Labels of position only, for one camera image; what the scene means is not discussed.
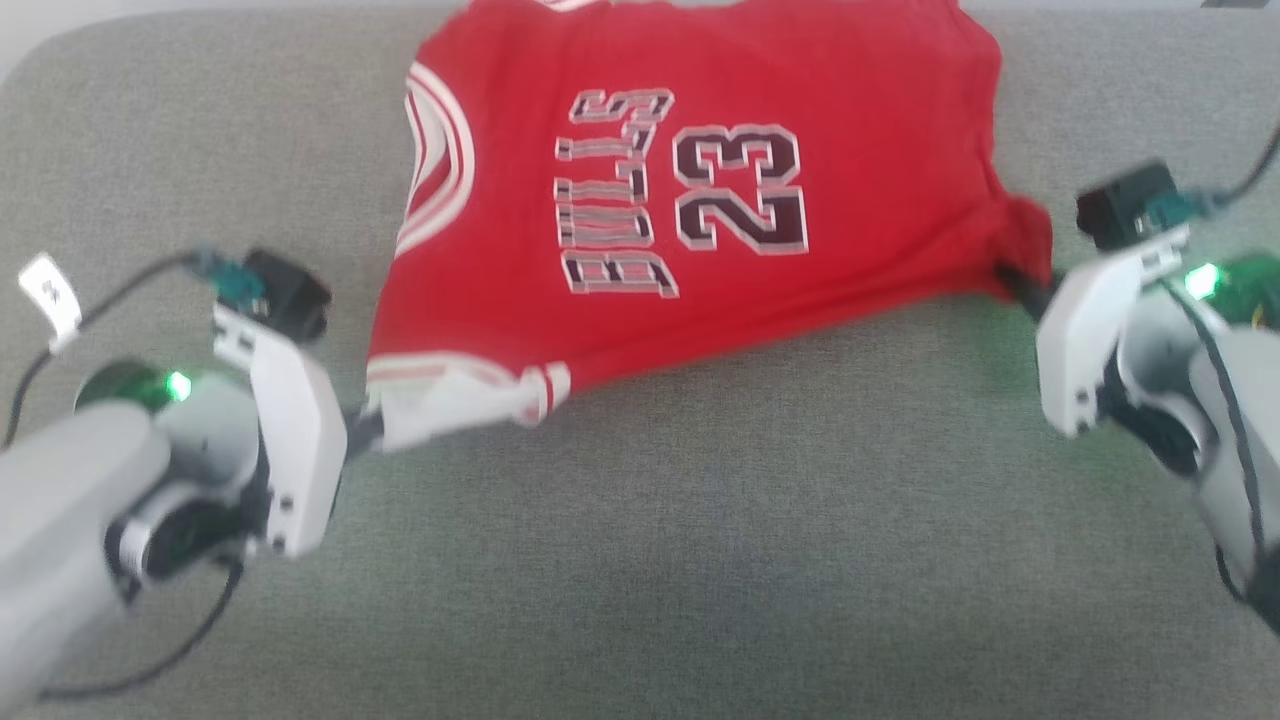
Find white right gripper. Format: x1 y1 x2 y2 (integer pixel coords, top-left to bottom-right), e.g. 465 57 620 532
995 225 1192 440

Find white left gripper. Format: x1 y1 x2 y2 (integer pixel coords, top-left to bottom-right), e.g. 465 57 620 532
212 303 387 559

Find red and white basketball jersey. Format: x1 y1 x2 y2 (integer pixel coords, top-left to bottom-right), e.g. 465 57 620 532
364 0 1054 454

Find grey fabric sofa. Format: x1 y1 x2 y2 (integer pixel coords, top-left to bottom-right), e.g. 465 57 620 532
0 5 1280 720

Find teal right cable connector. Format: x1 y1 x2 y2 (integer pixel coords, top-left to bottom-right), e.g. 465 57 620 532
1143 190 1229 233

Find teal cable connector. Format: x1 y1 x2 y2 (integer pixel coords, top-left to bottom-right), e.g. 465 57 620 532
192 248 269 313
1143 190 1229 233

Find teal left cable connector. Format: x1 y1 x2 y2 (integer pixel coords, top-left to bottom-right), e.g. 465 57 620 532
192 248 269 313

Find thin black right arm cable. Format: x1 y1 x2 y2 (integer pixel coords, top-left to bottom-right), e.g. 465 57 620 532
1195 125 1280 206

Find white cable tag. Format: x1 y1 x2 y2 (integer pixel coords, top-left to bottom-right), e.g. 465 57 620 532
17 252 84 355

